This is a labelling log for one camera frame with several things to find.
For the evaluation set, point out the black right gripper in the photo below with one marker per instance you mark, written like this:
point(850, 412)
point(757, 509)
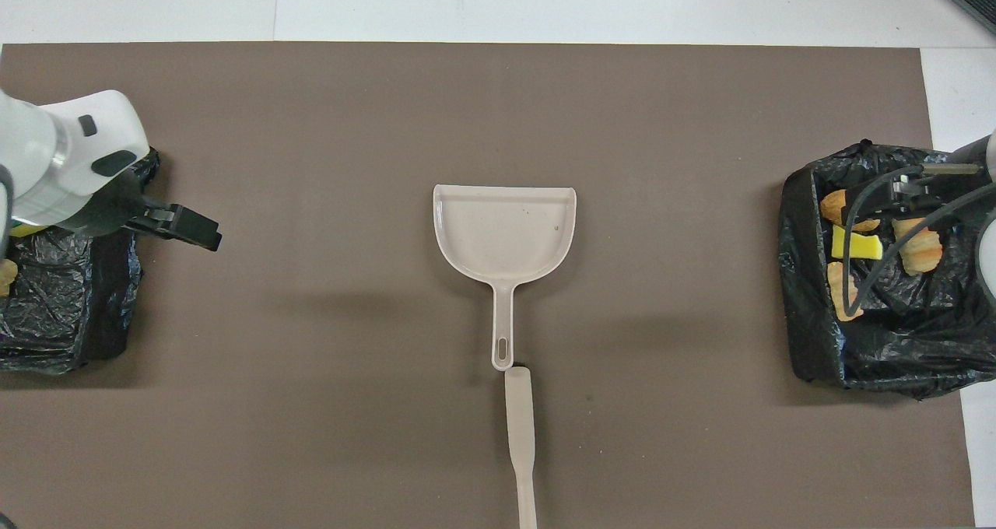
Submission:
point(922, 187)

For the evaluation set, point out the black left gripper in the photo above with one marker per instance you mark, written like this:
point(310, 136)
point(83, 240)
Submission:
point(113, 206)

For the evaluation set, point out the pale chunky bread piece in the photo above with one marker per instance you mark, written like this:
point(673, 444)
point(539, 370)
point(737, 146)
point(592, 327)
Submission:
point(922, 253)

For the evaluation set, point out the yellow sponge wedge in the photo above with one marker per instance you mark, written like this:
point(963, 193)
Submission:
point(862, 245)

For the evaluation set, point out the orange brown bread roll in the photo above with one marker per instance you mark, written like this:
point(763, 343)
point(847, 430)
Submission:
point(834, 206)

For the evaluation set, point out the pale scalloped bread piece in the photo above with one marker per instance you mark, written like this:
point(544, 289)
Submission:
point(839, 284)

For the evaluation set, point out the green and yellow sponge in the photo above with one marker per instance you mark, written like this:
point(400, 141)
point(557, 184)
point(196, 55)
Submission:
point(22, 232)

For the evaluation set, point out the round pale bread piece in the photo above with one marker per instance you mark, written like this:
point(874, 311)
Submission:
point(6, 276)

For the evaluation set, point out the beige plastic dustpan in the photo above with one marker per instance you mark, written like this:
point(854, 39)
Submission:
point(506, 225)

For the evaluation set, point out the beige hand brush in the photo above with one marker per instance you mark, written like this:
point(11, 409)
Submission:
point(520, 412)

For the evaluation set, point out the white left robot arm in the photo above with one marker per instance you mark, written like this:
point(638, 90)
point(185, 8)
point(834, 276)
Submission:
point(62, 148)

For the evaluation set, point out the black bag lined bin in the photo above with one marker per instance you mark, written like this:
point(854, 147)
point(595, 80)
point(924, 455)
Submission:
point(918, 342)
point(78, 296)

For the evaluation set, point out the brown table mat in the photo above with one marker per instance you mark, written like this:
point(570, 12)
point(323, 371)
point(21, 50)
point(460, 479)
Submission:
point(311, 93)

